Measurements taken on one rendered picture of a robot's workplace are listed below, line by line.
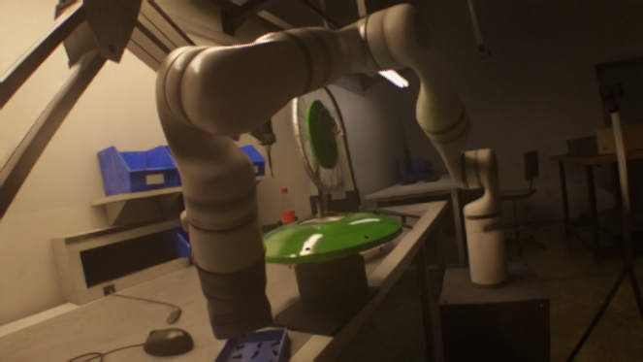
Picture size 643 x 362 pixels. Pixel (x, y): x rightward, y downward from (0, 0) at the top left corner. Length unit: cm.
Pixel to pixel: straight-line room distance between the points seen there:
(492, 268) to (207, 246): 66
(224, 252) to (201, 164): 8
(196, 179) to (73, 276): 90
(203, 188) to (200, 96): 8
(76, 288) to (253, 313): 82
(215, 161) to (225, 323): 20
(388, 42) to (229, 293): 37
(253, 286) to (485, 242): 58
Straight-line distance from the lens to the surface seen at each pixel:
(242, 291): 35
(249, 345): 59
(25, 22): 143
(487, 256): 81
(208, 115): 24
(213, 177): 28
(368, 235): 54
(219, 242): 31
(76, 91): 39
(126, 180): 117
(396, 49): 47
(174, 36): 58
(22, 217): 125
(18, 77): 37
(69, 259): 114
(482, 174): 77
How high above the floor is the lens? 118
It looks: 2 degrees down
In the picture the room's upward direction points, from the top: 9 degrees counter-clockwise
